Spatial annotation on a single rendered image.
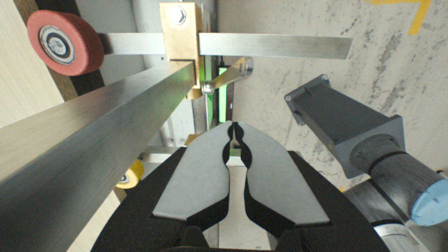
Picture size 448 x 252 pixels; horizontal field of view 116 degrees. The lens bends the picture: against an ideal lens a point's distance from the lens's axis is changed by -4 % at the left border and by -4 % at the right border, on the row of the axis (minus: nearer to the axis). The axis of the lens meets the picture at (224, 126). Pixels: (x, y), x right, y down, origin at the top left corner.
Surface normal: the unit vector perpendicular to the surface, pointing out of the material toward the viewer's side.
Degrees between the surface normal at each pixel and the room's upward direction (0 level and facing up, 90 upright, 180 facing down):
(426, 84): 0
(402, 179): 89
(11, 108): 0
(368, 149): 70
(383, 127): 0
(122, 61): 90
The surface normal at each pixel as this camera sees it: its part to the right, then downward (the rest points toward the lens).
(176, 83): 1.00, 0.04
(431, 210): 0.02, 0.45
